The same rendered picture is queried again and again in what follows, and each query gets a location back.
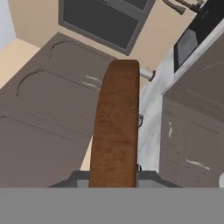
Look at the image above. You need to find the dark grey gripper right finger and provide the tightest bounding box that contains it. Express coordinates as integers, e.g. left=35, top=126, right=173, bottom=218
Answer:
left=136, top=170, right=181, bottom=188

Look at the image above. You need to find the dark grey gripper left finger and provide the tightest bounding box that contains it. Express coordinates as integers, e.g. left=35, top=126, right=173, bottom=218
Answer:
left=48, top=170, right=90, bottom=188

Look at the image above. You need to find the brown wooden cutting board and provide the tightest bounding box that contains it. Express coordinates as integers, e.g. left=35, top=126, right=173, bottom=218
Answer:
left=88, top=59, right=141, bottom=188

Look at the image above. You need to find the white round object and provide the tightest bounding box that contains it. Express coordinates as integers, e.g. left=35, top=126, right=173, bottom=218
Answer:
left=218, top=171, right=224, bottom=188

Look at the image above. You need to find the white cylinder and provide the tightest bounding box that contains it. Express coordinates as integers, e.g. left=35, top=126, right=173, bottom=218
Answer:
left=139, top=66, right=157, bottom=82

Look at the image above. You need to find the grey-brown drawer front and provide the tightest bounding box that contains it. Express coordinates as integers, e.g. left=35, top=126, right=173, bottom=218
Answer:
left=161, top=34, right=224, bottom=123

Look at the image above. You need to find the grey metal tap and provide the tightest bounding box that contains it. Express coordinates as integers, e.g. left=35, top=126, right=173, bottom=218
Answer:
left=162, top=0, right=206, bottom=16

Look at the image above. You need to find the grey-brown cupboard door, silver handle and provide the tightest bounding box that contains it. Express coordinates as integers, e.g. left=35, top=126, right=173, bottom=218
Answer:
left=158, top=112, right=187, bottom=183
left=183, top=119, right=224, bottom=188

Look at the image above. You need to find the silver bar cupboard handle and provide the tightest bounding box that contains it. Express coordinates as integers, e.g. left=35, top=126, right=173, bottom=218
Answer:
left=185, top=158, right=211, bottom=172
left=167, top=121, right=173, bottom=139

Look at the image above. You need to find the grey-brown cupboard door, curved handle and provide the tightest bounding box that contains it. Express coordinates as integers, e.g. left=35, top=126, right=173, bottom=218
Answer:
left=38, top=31, right=118, bottom=94
left=0, top=66, right=103, bottom=138

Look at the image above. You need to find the dark curved cupboard handle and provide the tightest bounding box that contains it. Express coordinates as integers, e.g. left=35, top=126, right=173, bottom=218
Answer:
left=48, top=39, right=70, bottom=60
left=15, top=67, right=45, bottom=97

